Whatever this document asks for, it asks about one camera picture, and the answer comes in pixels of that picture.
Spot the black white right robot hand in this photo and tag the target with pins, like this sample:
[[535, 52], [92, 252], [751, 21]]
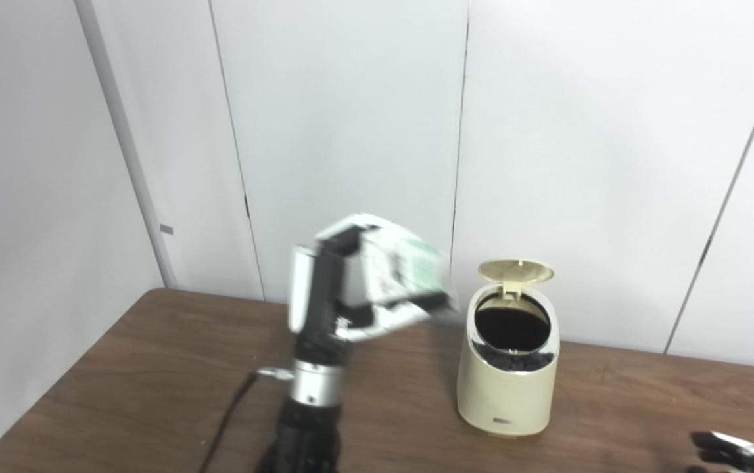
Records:
[[738, 456]]

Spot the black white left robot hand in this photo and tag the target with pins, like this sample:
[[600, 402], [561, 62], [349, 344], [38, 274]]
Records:
[[314, 302]]

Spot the white green milk carton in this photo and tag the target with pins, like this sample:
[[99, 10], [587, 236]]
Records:
[[406, 266]]

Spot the cream round bin lid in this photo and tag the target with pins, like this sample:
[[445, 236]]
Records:
[[515, 270]]

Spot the cream-colored cylindrical bin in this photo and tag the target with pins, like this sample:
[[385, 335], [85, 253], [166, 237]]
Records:
[[505, 397]]

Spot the black wall panel clip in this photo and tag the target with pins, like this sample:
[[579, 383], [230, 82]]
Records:
[[246, 206]]

